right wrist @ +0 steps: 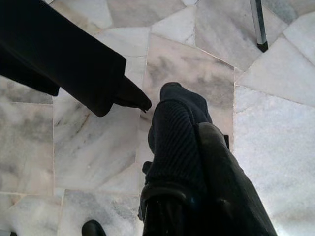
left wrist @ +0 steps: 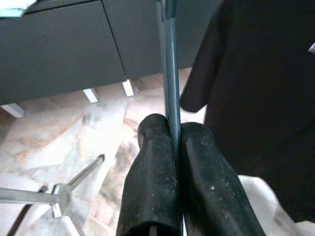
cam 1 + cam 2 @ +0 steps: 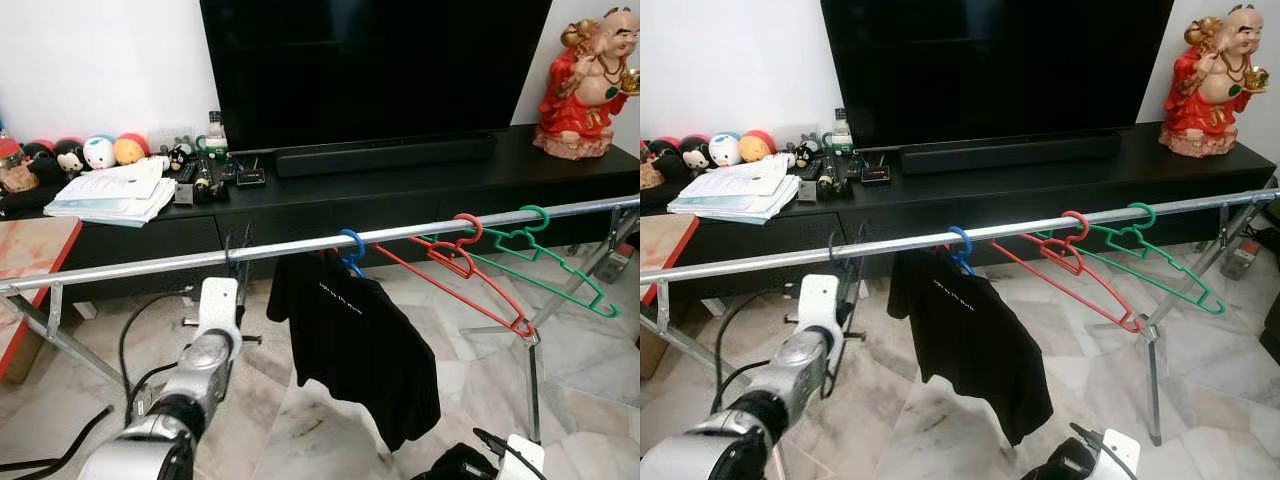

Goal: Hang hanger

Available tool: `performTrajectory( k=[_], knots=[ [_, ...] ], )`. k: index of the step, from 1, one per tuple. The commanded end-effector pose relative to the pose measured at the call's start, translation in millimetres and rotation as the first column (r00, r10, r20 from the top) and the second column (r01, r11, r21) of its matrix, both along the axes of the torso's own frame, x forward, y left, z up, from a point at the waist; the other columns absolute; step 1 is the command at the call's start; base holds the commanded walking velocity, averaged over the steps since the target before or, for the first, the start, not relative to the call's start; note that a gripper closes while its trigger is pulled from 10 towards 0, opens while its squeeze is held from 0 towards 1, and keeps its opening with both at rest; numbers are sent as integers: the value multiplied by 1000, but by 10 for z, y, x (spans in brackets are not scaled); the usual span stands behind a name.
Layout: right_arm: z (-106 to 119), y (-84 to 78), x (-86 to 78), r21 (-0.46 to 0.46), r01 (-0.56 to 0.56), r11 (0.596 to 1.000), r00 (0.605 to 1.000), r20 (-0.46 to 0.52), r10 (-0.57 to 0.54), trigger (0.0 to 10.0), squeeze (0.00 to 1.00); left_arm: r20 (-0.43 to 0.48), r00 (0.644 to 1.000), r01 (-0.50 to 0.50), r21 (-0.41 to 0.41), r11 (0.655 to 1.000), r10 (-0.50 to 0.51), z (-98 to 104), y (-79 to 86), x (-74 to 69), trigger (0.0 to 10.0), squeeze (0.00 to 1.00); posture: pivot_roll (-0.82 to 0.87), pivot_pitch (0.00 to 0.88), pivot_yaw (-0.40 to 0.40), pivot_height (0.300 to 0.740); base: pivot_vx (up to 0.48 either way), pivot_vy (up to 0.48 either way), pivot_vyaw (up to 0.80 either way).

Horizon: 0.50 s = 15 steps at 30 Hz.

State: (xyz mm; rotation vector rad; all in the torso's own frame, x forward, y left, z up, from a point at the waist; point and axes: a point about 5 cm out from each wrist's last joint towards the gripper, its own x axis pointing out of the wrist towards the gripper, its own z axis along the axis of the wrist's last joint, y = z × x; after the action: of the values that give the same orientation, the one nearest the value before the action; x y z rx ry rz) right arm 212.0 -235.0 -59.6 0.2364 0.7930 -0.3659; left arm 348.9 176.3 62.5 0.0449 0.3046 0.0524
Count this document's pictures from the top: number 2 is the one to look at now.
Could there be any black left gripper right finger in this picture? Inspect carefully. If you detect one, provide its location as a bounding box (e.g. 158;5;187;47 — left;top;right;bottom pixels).
181;122;265;236

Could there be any black T-shirt white print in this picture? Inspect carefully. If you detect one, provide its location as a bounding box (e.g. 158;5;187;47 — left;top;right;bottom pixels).
179;0;315;223

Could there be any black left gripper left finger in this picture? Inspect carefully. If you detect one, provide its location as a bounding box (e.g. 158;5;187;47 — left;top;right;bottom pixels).
115;113;182;236

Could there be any black TV console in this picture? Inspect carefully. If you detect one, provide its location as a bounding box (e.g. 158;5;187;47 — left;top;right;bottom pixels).
0;0;222;118

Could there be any silver clothes rack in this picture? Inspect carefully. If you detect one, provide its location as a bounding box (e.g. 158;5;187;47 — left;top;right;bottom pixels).
0;154;106;219

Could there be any black plastic hanger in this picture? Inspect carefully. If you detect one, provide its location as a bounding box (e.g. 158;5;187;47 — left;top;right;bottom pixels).
155;0;184;153

